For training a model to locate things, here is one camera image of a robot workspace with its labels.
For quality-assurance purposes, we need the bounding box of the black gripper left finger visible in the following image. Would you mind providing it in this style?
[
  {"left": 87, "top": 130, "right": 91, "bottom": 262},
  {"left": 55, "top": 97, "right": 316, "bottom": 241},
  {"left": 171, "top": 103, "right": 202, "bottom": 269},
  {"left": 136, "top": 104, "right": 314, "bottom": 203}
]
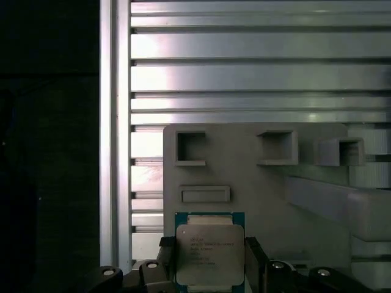
[{"left": 99, "top": 236, "right": 177, "bottom": 293}]

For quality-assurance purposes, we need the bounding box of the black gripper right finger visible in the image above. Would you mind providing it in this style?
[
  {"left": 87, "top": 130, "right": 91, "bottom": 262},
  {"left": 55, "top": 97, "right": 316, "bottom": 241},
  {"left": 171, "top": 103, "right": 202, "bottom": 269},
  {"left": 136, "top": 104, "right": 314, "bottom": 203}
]
[{"left": 244, "top": 236, "right": 364, "bottom": 293}]

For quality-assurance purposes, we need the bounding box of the silver CPU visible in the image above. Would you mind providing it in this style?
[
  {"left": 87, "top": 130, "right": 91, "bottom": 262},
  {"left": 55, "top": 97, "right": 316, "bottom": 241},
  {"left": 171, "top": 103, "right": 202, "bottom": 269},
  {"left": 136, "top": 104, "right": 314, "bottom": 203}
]
[{"left": 174, "top": 212, "right": 246, "bottom": 289}]

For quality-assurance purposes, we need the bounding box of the grey parts rack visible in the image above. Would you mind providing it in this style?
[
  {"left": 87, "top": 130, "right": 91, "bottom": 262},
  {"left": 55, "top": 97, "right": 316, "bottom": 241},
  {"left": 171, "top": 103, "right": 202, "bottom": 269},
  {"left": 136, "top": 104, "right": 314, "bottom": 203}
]
[{"left": 163, "top": 123, "right": 391, "bottom": 293}]

